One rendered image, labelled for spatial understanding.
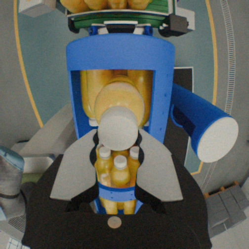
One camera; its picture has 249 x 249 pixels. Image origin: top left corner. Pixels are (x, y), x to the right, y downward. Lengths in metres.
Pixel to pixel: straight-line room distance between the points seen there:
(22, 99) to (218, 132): 2.15
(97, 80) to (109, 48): 0.11
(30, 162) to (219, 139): 0.87
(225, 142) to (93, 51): 0.71
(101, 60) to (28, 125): 2.03
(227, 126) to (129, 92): 0.60
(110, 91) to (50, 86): 1.58
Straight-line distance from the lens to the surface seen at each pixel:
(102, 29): 0.56
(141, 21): 0.60
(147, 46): 0.24
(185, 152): 1.96
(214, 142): 0.70
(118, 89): 0.16
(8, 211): 0.51
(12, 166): 0.43
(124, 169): 0.42
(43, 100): 1.83
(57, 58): 1.64
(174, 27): 0.51
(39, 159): 0.55
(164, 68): 0.27
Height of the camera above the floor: 1.46
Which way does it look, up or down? 62 degrees down
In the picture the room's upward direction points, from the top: 179 degrees clockwise
